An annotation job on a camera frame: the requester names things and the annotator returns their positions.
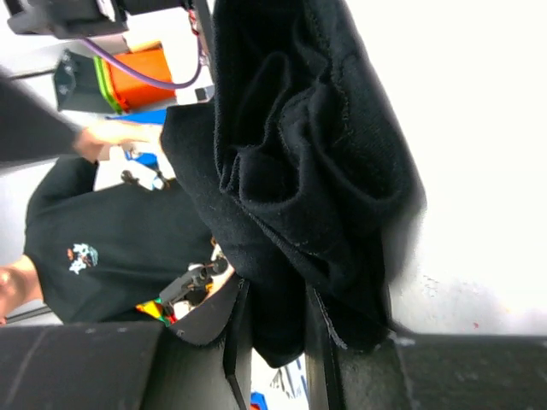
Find person in black t-shirt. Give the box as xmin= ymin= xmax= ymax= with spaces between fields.
xmin=1 ymin=79 xmax=214 ymax=324

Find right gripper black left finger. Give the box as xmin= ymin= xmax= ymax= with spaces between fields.
xmin=1 ymin=278 xmax=252 ymax=409

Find black garment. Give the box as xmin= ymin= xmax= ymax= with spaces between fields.
xmin=161 ymin=1 xmax=414 ymax=367

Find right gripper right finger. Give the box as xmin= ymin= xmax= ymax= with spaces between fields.
xmin=305 ymin=288 xmax=546 ymax=409

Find orange green storage bins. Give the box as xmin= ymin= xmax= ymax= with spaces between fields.
xmin=53 ymin=50 xmax=175 ymax=114

